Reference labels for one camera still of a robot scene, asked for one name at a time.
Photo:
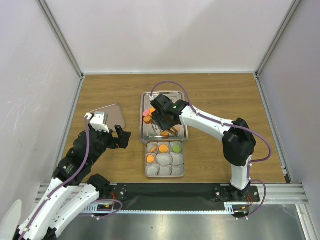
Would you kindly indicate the steel baking tray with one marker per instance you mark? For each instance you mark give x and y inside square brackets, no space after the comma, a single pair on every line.
[146,131]

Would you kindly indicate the orange star cookie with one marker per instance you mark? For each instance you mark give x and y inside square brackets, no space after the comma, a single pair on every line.
[151,110]

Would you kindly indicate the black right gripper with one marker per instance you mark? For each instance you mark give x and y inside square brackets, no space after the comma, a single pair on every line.
[157,117]

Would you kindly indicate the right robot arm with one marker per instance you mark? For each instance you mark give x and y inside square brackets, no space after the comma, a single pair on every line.
[238,142]

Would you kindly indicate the orange round dotted cookie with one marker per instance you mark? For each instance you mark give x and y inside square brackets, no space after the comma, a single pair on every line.
[163,148]

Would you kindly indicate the pink cookie at edge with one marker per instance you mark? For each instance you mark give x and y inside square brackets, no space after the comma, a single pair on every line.
[146,113]

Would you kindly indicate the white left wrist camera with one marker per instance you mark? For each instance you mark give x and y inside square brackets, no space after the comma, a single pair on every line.
[98,121]

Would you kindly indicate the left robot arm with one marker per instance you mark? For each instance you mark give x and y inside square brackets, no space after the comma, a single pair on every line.
[54,212]

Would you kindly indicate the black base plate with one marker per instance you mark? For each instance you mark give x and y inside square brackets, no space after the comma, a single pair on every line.
[180,197]

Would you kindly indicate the orange plain round cookie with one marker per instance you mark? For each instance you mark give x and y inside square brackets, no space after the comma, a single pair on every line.
[165,134]

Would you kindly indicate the green round cookie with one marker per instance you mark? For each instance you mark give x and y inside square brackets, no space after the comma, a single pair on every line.
[177,149]

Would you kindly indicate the brown tin lid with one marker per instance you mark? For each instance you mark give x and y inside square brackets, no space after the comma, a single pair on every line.
[114,115]

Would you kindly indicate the metal tongs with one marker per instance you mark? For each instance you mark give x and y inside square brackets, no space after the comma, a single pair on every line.
[174,131]

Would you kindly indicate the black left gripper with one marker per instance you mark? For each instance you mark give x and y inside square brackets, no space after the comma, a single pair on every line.
[123,137]

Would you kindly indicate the brown cookie tin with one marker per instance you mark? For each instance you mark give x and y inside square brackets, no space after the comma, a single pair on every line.
[166,165]

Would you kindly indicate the aluminium frame rail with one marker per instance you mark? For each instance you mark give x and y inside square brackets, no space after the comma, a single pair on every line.
[271,194]

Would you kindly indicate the orange flower cookie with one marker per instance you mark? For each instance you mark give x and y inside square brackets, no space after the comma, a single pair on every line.
[150,159]

